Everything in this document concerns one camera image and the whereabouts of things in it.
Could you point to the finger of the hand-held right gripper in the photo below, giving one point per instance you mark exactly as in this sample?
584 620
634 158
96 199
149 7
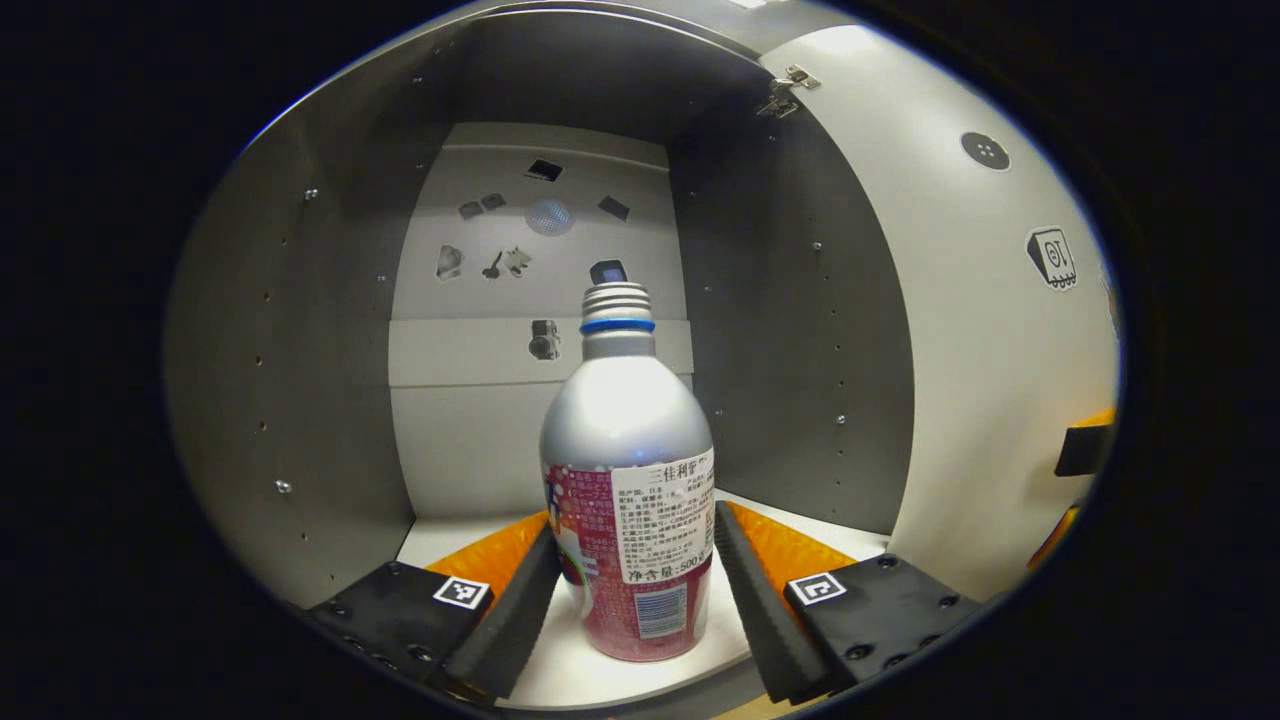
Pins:
1082 450

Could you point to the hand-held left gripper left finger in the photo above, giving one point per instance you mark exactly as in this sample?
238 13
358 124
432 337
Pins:
510 620

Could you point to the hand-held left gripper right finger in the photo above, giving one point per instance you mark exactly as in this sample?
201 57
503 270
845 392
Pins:
760 610

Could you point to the silver pink bottle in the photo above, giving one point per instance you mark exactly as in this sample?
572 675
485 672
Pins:
625 430

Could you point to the grey cabinet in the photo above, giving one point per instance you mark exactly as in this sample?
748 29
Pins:
300 350

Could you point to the white cabinet shelf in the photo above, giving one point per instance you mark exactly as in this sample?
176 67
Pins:
570 680

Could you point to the metal door hinge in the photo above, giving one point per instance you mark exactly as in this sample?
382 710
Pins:
788 92

